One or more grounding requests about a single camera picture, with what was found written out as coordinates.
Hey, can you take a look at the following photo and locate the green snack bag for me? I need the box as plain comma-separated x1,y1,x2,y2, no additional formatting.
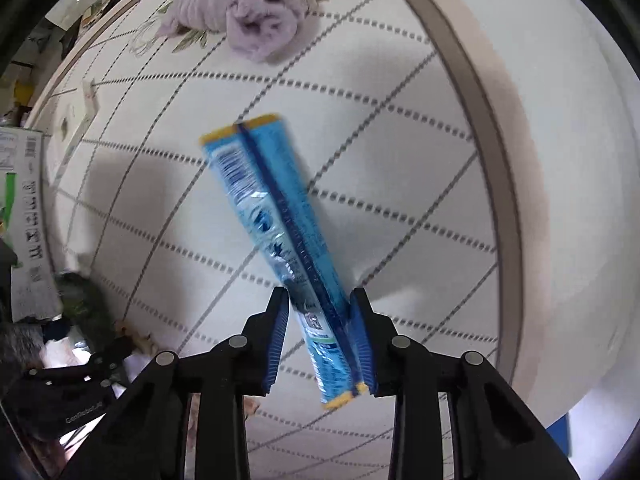
55,272,115,353

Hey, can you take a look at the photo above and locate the blue long snack pack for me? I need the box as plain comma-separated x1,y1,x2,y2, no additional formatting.
200,114,366,410

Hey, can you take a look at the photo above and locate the left hand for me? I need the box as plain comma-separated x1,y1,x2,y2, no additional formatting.
0,408,76,480

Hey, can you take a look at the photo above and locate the cardboard box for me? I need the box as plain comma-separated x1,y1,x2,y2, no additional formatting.
1,127,61,322

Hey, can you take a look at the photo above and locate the purple towel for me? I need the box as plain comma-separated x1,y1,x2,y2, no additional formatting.
156,0,308,63

